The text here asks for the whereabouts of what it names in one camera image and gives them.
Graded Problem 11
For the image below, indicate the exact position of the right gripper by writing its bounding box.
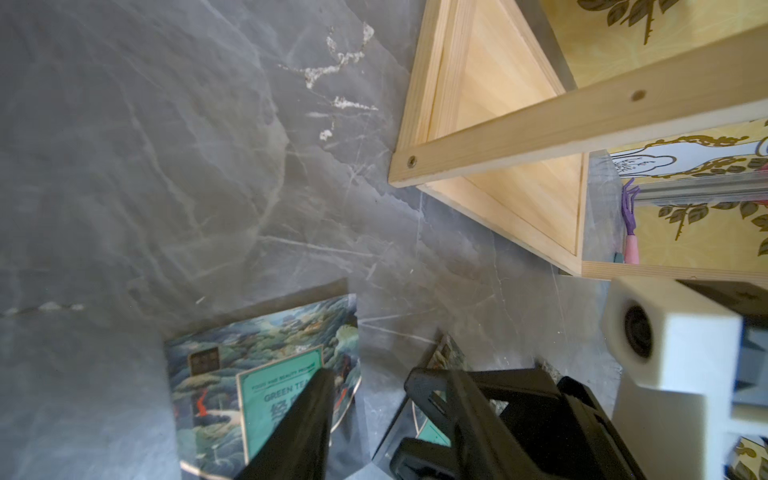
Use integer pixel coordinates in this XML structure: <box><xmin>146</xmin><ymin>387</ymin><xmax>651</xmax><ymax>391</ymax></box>
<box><xmin>469</xmin><ymin>368</ymin><xmax>645</xmax><ymax>479</ymax></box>

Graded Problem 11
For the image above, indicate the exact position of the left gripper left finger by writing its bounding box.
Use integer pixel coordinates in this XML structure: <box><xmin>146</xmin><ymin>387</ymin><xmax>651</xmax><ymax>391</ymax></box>
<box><xmin>236</xmin><ymin>368</ymin><xmax>334</xmax><ymax>480</ymax></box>

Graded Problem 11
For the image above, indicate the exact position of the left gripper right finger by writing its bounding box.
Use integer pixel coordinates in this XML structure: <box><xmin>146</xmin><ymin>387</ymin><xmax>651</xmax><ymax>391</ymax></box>
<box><xmin>390</xmin><ymin>368</ymin><xmax>540</xmax><ymax>479</ymax></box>

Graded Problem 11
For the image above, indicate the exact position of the green tea bag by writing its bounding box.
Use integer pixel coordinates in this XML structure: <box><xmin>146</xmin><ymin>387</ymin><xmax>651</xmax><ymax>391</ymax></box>
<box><xmin>371</xmin><ymin>333</ymin><xmax>511</xmax><ymax>479</ymax></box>
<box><xmin>164</xmin><ymin>294</ymin><xmax>362</xmax><ymax>479</ymax></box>

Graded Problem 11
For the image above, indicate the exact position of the wooden two-tier shelf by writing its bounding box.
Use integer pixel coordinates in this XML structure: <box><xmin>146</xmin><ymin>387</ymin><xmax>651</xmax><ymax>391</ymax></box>
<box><xmin>388</xmin><ymin>1</ymin><xmax>767</xmax><ymax>285</ymax></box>

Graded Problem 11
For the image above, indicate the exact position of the purple pink toy rake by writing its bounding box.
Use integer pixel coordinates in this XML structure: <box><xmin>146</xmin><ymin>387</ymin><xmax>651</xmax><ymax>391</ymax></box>
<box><xmin>621</xmin><ymin>179</ymin><xmax>640</xmax><ymax>265</ymax></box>

